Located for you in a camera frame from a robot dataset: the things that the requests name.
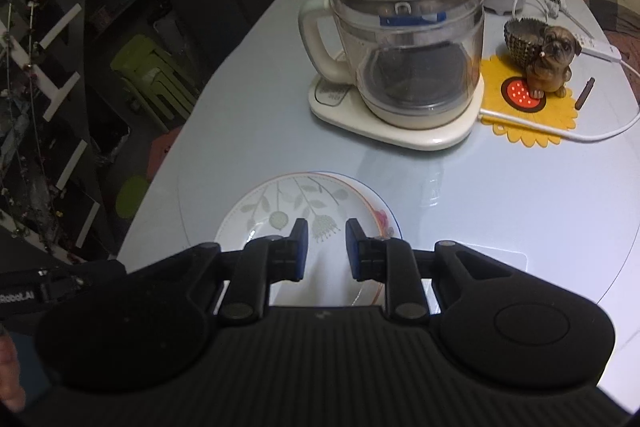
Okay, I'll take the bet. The yellow sunflower coaster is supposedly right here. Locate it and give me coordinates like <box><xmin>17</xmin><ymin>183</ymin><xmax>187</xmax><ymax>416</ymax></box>
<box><xmin>479</xmin><ymin>52</ymin><xmax>578</xmax><ymax>150</ymax></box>

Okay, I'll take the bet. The glass electric kettle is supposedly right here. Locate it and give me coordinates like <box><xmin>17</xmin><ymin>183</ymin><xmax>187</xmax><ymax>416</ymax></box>
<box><xmin>298</xmin><ymin>0</ymin><xmax>487</xmax><ymax>130</ymax></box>

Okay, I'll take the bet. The orange box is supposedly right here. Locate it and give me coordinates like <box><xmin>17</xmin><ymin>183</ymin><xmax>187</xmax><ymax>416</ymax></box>
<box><xmin>147</xmin><ymin>129</ymin><xmax>184</xmax><ymax>182</ymax></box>

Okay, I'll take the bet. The leaf pattern plate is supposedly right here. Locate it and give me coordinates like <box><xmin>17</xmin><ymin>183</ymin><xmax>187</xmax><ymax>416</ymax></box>
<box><xmin>214</xmin><ymin>174</ymin><xmax>388</xmax><ymax>308</ymax></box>

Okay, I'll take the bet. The blue and white box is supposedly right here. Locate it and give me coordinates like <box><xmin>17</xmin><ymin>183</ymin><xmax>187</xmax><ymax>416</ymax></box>
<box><xmin>379</xmin><ymin>0</ymin><xmax>447</xmax><ymax>28</ymax></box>

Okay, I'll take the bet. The person's left hand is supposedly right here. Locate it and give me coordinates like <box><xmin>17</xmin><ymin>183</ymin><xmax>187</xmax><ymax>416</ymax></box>
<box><xmin>0</xmin><ymin>337</ymin><xmax>27</xmax><ymax>414</ymax></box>

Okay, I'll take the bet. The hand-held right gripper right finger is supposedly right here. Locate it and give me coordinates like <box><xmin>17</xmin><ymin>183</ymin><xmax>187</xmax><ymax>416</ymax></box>
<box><xmin>345</xmin><ymin>218</ymin><xmax>522</xmax><ymax>323</ymax></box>

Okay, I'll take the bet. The cream kettle base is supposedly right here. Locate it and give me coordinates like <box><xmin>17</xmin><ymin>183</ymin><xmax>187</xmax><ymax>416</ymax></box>
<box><xmin>307</xmin><ymin>74</ymin><xmax>487</xmax><ymax>152</ymax></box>

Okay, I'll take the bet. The small brown stick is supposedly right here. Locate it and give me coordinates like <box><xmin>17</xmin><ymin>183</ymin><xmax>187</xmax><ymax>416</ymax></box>
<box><xmin>575</xmin><ymin>77</ymin><xmax>596</xmax><ymax>111</ymax></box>

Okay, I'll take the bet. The white cable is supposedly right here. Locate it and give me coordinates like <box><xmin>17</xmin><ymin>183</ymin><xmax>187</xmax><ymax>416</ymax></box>
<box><xmin>479</xmin><ymin>107</ymin><xmax>640</xmax><ymax>142</ymax></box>

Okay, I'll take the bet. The stack of green stools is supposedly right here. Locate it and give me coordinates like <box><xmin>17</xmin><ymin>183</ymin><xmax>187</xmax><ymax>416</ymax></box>
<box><xmin>110</xmin><ymin>34</ymin><xmax>199</xmax><ymax>132</ymax></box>

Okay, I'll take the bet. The pink flower plate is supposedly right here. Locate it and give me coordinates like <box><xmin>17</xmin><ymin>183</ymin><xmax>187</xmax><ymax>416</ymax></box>
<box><xmin>320</xmin><ymin>171</ymin><xmax>403</xmax><ymax>307</ymax></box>

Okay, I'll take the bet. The brown dog figurine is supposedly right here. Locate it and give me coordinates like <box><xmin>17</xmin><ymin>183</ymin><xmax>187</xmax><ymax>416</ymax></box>
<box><xmin>503</xmin><ymin>17</ymin><xmax>583</xmax><ymax>100</ymax></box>

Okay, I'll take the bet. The white power strip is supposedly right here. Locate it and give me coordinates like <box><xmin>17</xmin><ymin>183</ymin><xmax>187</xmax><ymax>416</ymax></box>
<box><xmin>572</xmin><ymin>32</ymin><xmax>640</xmax><ymax>78</ymax></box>

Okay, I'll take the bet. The dark decorated shelf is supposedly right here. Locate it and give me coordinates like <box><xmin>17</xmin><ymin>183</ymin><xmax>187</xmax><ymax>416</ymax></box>
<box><xmin>0</xmin><ymin>0</ymin><xmax>132</xmax><ymax>269</ymax></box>

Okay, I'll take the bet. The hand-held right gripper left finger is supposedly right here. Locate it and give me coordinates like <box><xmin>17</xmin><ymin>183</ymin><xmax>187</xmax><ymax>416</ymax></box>
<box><xmin>127</xmin><ymin>218</ymin><xmax>309</xmax><ymax>326</ymax></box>

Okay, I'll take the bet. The jar with green lid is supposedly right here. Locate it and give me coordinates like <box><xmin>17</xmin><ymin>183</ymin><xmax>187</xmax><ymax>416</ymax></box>
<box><xmin>115</xmin><ymin>174</ymin><xmax>151</xmax><ymax>220</ymax></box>

